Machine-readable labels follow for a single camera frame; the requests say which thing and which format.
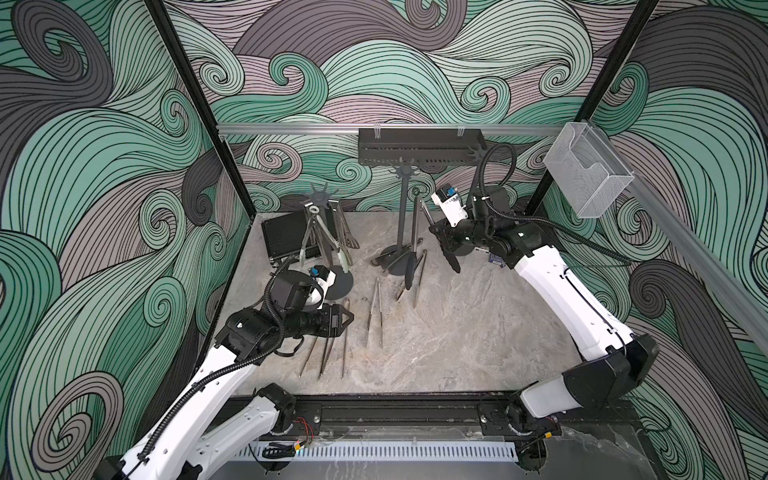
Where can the black aluminium case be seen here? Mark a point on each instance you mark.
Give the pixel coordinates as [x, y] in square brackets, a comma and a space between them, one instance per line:
[283, 235]

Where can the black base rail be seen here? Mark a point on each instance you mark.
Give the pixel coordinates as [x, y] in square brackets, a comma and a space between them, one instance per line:
[492, 413]

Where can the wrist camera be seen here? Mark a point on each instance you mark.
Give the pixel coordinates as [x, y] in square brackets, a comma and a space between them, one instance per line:
[295, 291]
[449, 201]

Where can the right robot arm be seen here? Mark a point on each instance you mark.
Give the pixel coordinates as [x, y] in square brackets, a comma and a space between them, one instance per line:
[615, 359]

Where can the aluminium wall rail back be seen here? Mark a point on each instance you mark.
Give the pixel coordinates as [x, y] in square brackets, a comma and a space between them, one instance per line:
[326, 129]

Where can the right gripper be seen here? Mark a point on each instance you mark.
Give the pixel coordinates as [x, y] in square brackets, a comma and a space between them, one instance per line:
[446, 234]

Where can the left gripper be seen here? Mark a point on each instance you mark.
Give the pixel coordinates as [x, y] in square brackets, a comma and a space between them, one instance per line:
[329, 325]

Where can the steel fork-tip tongs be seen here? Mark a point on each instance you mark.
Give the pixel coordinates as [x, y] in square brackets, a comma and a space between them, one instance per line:
[345, 236]

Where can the middle grey utensil stand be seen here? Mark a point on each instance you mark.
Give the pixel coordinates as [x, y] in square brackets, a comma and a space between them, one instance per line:
[404, 173]

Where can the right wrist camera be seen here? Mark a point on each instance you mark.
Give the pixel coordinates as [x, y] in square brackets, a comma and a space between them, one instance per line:
[449, 201]

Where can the aluminium wall rail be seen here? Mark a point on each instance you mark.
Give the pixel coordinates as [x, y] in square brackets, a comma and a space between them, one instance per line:
[326, 129]
[661, 191]

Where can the dark slim steel tongs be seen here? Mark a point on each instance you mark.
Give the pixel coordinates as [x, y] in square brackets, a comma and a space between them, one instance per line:
[416, 287]

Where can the clear acrylic wall box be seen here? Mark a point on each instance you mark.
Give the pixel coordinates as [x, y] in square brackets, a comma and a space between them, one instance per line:
[587, 169]

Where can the blue playing card box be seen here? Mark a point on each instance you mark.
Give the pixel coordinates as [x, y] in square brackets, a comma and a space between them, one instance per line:
[496, 260]

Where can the slim silver tweezer tongs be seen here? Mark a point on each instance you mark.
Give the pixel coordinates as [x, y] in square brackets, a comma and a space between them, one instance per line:
[375, 307]

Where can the black locking tongs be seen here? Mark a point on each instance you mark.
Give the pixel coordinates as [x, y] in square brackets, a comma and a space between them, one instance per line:
[413, 240]

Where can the white slotted cable duct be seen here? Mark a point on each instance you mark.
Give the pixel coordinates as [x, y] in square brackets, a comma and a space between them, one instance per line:
[369, 451]

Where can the left grey utensil stand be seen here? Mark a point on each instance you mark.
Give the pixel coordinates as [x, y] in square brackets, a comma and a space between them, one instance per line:
[344, 281]

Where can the right grey utensil stand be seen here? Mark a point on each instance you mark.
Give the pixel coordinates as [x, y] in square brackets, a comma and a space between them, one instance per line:
[478, 155]

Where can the grey utensil stand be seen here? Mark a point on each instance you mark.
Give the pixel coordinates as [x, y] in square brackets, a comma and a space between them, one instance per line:
[404, 173]
[478, 155]
[344, 281]

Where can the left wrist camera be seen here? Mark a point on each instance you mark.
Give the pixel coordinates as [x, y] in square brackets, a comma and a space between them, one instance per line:
[295, 291]

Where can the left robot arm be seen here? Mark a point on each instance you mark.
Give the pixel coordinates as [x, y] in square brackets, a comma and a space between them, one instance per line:
[183, 444]

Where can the aluminium wall rail right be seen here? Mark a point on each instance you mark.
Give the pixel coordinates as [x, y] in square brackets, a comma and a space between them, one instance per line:
[661, 191]

